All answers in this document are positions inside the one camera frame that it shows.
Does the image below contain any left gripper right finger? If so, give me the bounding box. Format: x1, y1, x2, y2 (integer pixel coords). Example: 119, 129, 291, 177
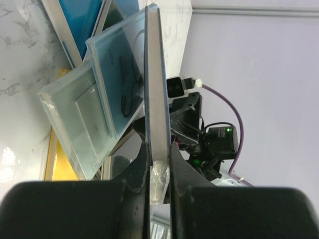
169, 143, 319, 239

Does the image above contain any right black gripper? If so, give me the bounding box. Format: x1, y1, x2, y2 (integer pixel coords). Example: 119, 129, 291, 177
169, 92, 203, 151

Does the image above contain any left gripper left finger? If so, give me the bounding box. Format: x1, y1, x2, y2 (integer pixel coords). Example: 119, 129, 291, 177
0, 143, 150, 239

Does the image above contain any dark blue Wuthering Heights book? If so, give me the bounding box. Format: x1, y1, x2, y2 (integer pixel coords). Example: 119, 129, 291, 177
144, 3, 171, 164

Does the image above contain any light blue cat book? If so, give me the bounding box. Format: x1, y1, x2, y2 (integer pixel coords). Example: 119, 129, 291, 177
86, 10, 145, 138

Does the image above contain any pale green book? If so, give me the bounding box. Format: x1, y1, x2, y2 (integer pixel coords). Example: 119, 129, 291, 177
37, 61, 129, 180

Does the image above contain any dark green book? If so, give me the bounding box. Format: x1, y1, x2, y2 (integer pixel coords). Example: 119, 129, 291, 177
82, 0, 125, 63

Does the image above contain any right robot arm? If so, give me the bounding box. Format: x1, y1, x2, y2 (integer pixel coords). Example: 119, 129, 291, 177
169, 92, 244, 181

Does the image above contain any black book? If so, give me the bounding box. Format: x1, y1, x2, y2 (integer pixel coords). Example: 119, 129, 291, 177
99, 119, 150, 181

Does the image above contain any yellow book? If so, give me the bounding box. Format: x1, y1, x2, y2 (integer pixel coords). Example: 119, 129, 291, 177
43, 68, 80, 181

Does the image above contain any bright blue book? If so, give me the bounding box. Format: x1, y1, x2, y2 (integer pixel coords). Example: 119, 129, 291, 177
42, 0, 140, 69

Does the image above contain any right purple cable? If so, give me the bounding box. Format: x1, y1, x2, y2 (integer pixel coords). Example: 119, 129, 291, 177
201, 84, 256, 188

